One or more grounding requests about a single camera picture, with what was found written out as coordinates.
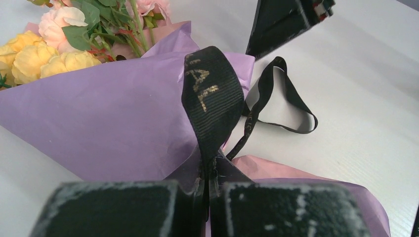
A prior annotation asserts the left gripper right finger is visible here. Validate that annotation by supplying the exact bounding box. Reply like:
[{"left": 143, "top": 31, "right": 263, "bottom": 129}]
[{"left": 209, "top": 150, "right": 252, "bottom": 237}]

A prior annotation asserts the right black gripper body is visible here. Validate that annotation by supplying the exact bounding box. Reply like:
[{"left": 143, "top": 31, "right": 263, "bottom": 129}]
[{"left": 246, "top": 0, "right": 335, "bottom": 60}]

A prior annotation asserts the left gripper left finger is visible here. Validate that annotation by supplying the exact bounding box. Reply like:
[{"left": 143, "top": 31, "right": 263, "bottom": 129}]
[{"left": 166, "top": 147, "right": 205, "bottom": 237}]

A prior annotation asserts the black ribbon strap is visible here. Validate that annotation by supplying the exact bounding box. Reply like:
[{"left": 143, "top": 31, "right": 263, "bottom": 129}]
[{"left": 181, "top": 45, "right": 319, "bottom": 177}]

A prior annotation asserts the fake flower bouquet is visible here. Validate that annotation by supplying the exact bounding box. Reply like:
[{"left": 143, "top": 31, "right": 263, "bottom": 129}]
[{"left": 0, "top": 0, "right": 170, "bottom": 90}]

